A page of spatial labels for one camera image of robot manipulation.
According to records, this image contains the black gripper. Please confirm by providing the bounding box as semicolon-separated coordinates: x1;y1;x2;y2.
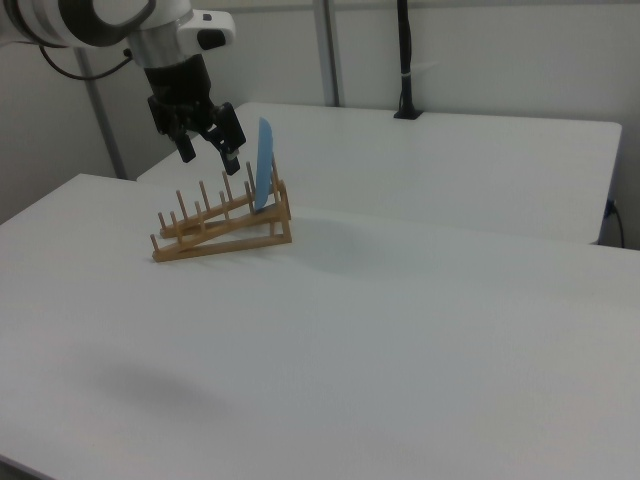
143;53;248;175

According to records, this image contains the blue plastic plate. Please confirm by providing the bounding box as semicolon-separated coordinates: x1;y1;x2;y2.
252;117;276;214

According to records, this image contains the wooden plate rack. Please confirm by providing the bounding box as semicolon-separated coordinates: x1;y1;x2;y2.
149;159;294;265

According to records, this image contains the white adjoining table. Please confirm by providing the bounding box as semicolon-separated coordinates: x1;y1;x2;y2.
135;102;624;246

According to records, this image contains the grey partition frame post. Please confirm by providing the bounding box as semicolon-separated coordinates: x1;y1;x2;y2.
313;0;347;108
74;48;127;180

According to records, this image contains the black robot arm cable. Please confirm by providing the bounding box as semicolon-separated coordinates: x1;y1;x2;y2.
38;45;135;82

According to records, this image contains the black camera pole with tie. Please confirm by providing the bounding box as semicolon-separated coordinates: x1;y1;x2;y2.
393;0;425;120

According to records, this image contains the black cable with blue plug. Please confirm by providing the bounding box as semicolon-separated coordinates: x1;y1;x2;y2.
603;198;627;248

